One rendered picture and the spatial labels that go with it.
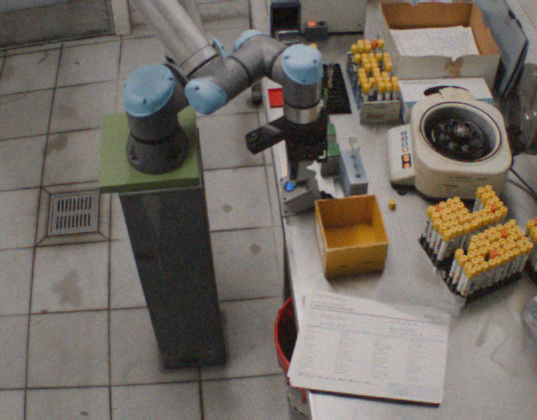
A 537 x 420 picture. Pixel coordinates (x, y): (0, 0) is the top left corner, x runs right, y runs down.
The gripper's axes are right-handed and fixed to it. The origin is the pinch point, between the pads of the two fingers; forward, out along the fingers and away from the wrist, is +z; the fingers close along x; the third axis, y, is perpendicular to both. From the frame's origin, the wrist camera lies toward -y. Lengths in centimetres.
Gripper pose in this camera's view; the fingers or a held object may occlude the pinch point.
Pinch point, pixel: (290, 180)
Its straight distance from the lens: 170.6
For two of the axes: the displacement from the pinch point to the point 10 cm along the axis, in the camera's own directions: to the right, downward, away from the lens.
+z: 0.0, 6.3, 7.7
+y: 9.9, -0.9, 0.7
